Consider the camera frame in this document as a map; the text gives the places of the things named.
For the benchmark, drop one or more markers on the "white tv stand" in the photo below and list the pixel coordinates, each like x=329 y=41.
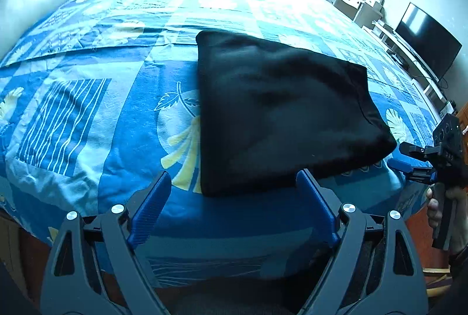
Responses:
x=414 y=66

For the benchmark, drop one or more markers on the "black studded pants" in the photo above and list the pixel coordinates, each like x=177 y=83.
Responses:
x=269 y=110

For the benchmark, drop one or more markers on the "white dressing table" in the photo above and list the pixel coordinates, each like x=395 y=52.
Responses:
x=363 y=12

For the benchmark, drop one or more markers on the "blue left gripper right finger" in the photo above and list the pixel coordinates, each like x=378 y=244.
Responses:
x=324 y=219

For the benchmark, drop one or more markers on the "blue patterned bed sheet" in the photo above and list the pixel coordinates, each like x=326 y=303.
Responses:
x=100 y=96

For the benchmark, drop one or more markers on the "black flat television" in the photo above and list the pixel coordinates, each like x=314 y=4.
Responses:
x=434 y=44

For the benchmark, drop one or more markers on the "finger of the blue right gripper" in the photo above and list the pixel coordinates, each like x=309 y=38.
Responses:
x=400 y=166

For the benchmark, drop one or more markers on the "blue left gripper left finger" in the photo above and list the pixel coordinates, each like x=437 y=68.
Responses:
x=144 y=208

